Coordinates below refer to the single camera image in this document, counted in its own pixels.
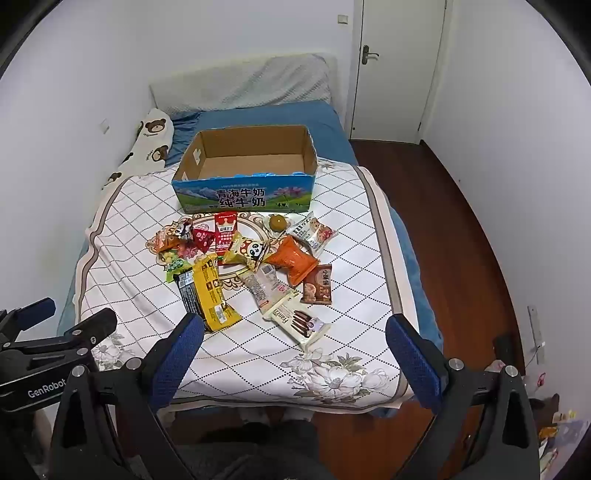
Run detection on colourful clutter pile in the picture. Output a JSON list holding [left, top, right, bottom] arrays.
[[533, 392, 583, 480]]

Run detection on silver foil packet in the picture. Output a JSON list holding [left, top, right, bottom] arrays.
[[262, 295, 332, 352]]

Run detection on orange panda snack packet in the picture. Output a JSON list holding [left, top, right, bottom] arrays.
[[154, 220, 194, 254]]

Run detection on white wall strip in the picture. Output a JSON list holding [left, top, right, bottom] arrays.
[[527, 305, 546, 365]]

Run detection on white red cookie packet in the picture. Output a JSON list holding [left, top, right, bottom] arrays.
[[302, 218, 337, 256]]

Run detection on plain orange snack packet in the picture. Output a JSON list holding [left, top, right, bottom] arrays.
[[264, 234, 320, 286]]

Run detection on person's dark trousers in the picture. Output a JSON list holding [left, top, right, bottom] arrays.
[[173, 418, 324, 480]]

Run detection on blue printed cardboard box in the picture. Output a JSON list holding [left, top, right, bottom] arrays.
[[172, 124, 318, 215]]

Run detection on blue bed sheet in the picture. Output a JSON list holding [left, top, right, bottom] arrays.
[[56, 100, 445, 418]]

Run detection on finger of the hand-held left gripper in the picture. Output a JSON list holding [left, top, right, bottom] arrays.
[[60, 308, 117, 352], [0, 298, 57, 344]]

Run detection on red and white snack packet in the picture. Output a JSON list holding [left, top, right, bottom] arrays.
[[213, 211, 239, 265]]

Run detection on brown cookie packet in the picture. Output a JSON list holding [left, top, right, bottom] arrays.
[[300, 264, 334, 306]]

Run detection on bear print pillow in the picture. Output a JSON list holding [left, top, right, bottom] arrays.
[[104, 108, 175, 185]]

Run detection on black snack packet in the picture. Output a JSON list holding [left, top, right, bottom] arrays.
[[177, 269, 204, 320]]

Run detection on grey textured cloth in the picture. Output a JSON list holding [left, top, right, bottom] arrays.
[[222, 54, 334, 106]]

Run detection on black floor object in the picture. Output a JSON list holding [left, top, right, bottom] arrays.
[[494, 335, 516, 370]]

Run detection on white door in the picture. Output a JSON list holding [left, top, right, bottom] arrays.
[[346, 0, 448, 145]]

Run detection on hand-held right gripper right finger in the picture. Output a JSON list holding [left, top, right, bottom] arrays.
[[385, 315, 541, 480]]

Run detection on long yellow snack packet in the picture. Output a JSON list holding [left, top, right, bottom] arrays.
[[191, 253, 243, 334]]

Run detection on pale clear snack packet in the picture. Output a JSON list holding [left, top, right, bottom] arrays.
[[244, 262, 301, 311]]

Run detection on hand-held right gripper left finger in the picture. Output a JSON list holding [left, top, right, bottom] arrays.
[[48, 313, 206, 480]]

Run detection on olive round wrapped snack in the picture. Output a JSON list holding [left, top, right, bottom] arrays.
[[264, 212, 294, 238]]

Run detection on white grid floral quilt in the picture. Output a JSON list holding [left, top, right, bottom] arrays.
[[74, 157, 421, 411]]

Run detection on yellow panda snack packet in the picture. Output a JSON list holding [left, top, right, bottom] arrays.
[[223, 232, 272, 272]]

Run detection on green colourful candy bag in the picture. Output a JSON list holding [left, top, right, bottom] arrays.
[[158, 242, 206, 283]]

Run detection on red triangular snack packet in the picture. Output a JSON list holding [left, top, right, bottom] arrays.
[[191, 227, 217, 254]]

